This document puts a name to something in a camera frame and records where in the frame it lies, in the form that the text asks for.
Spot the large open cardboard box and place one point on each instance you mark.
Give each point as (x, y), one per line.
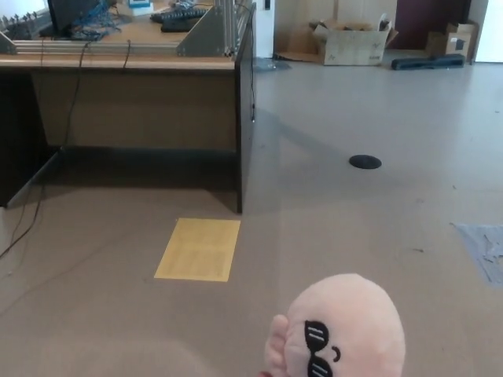
(353, 47)

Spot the flat cardboard sheet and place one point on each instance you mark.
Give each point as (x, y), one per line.
(294, 45)

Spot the black round floor cover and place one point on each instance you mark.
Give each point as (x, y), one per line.
(365, 162)

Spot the dark maroon door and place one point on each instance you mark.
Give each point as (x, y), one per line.
(424, 19)

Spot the aluminium profile frame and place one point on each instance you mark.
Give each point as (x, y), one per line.
(118, 48)

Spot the black wall switch panel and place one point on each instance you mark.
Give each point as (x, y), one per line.
(267, 4)

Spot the black monitor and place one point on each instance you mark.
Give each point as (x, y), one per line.
(64, 12)

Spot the wooden desk with dark panels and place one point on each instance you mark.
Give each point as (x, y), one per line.
(137, 106)

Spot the grey plastic sheet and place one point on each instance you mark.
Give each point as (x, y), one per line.
(483, 251)

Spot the white box with blue print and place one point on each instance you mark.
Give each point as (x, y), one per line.
(139, 7)

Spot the pink plush dumpling with sunglasses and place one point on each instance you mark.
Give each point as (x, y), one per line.
(346, 306)

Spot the clear plastic bag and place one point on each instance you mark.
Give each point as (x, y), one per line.
(271, 65)

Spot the black keyboard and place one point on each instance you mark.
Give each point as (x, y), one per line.
(177, 15)

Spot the flat black device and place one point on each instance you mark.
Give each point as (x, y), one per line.
(177, 26)

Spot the yellow paper sheet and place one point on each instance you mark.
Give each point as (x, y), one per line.
(198, 251)

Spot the small cardboard box with label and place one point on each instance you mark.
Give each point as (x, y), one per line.
(452, 41)

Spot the person's bare hand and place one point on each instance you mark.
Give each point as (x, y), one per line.
(264, 374)

